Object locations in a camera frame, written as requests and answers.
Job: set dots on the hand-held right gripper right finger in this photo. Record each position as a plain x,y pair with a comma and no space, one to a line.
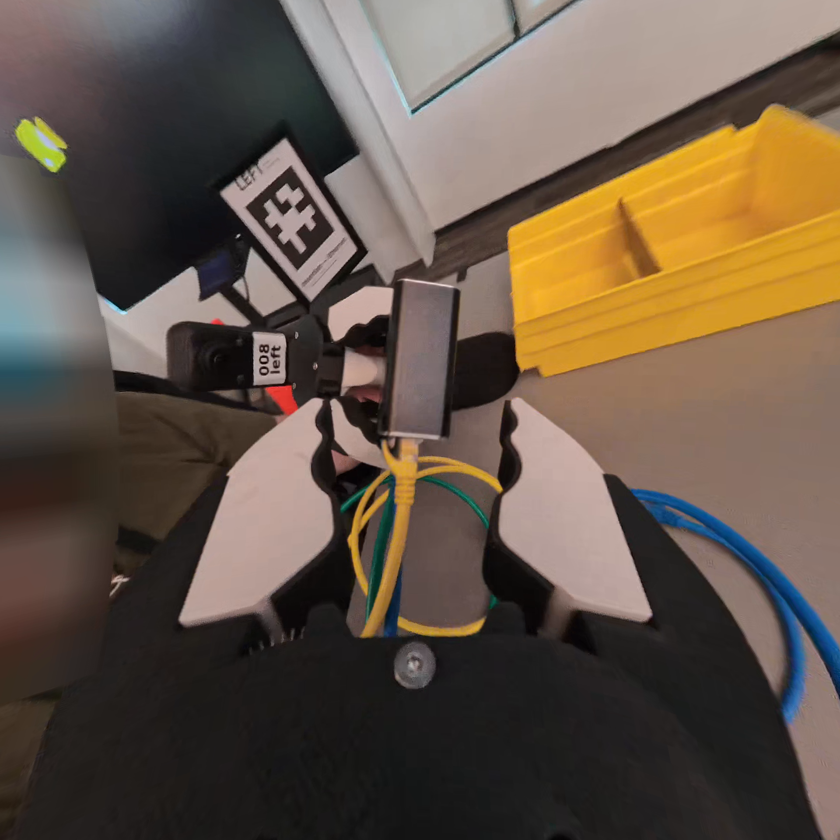
571,525

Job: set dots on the yellow plastic bin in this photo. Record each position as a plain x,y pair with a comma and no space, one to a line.
656,315

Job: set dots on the person's olive trousers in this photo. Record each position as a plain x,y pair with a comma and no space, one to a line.
177,459

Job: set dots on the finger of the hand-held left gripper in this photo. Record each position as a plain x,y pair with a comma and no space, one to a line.
358,305
358,449

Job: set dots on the black monitor screen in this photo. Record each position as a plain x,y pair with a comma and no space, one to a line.
197,98

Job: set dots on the small blue screen device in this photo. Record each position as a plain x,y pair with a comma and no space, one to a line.
220,272

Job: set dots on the large gridded window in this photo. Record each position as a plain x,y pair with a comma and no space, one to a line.
446,39

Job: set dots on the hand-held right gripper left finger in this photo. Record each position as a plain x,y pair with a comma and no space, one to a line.
262,525

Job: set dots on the black framed marker sign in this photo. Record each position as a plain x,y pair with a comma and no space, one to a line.
292,216

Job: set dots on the person's left hand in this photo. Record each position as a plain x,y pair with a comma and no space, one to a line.
364,395

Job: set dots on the black ethernet splitter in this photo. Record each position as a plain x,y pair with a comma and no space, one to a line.
420,361

